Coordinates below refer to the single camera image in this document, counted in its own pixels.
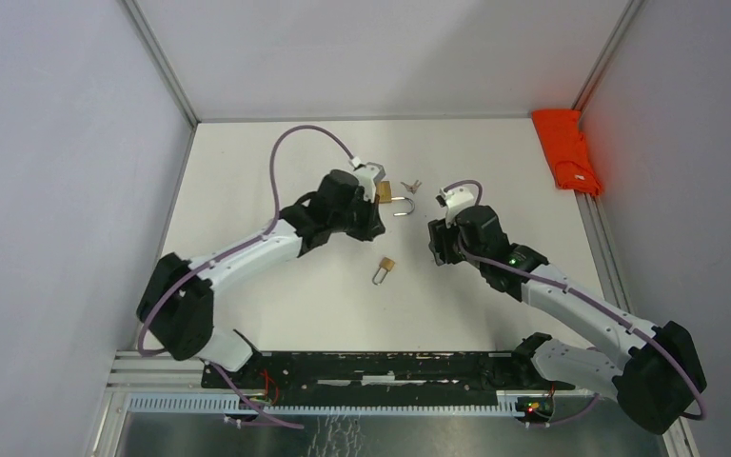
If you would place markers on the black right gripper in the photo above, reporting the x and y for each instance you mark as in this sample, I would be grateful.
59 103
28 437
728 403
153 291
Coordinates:
440 242

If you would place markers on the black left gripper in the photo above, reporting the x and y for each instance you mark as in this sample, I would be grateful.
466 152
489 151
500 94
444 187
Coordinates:
374 226

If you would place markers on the large brass padlock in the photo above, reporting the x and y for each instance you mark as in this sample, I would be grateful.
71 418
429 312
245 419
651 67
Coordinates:
401 206

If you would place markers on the small brass padlock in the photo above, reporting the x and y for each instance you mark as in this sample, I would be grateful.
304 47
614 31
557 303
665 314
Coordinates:
385 266

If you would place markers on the silver key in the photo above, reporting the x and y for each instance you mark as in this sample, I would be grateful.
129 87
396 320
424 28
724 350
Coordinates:
412 187

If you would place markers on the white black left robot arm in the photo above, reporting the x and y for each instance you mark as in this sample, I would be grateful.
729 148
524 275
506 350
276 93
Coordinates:
179 304

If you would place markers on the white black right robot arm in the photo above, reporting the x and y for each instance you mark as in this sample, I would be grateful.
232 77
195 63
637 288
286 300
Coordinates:
652 372

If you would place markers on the orange folded cloth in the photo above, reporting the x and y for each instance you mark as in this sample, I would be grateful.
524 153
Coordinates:
566 151

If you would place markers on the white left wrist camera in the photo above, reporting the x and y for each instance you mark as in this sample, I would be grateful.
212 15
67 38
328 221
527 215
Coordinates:
369 175

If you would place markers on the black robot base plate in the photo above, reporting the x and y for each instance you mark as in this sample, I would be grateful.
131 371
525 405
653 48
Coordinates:
382 379

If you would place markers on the aluminium corner frame rail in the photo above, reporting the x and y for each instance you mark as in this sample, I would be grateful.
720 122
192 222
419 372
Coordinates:
606 56

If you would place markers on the left aluminium frame rail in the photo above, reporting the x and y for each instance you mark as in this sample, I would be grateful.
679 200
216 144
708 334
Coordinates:
160 61

